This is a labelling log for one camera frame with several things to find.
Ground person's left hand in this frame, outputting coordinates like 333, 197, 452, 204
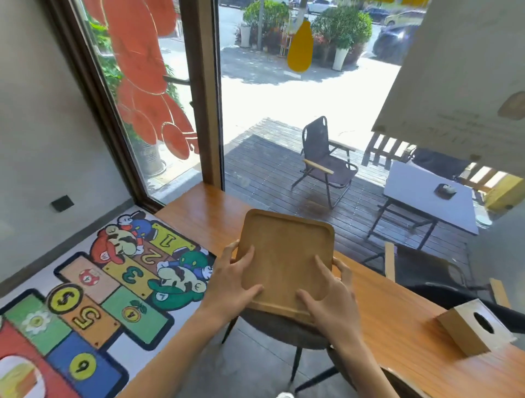
205, 239, 265, 325

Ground person's right hand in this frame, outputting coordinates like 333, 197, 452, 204
295, 255, 364, 349

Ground square wooden tray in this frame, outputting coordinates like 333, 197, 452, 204
236, 209, 336, 325

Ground wooden tissue box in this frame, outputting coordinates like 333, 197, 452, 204
436, 298, 517, 356

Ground person's left forearm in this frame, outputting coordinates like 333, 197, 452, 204
119, 305, 230, 398

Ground long wooden table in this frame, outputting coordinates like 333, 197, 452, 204
155, 182, 525, 398

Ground brown leather chair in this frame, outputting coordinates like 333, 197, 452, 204
293, 348, 431, 398
221, 307, 341, 382

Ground dark folding chair wooden armrests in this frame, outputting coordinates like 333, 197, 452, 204
291, 116, 359, 210
363, 242, 511, 308

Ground black curved chair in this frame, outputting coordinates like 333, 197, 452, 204
408, 284, 525, 335

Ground grey outdoor folding table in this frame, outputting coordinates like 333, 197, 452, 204
367, 160, 480, 251

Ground cartoon hopscotch rug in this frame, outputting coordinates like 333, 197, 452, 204
0, 209, 217, 398

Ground large grey plant pot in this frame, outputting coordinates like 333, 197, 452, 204
133, 139, 167, 178

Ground brown wooden picket fence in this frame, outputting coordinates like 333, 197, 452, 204
360, 132, 411, 171

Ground black folding chair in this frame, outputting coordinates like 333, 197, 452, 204
410, 147, 473, 181

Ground red window sticker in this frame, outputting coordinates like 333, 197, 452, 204
81, 0, 201, 161

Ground yellow drop window sticker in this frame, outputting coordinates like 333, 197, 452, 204
287, 20, 314, 73

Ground white paper window poster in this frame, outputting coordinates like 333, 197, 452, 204
371, 0, 525, 179

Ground dark parked car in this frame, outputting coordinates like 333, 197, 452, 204
372, 24, 419, 65

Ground green bush in white pot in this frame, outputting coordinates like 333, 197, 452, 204
236, 0, 290, 52
311, 6, 373, 71

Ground white parked car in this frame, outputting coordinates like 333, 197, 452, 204
305, 0, 337, 15

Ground yellow parked car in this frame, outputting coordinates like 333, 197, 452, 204
383, 9, 427, 27

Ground black wall socket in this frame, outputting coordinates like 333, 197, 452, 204
51, 195, 75, 213

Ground wooden door frame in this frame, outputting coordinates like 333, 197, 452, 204
180, 0, 224, 191

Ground yellow post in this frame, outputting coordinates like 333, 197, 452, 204
483, 174, 525, 212

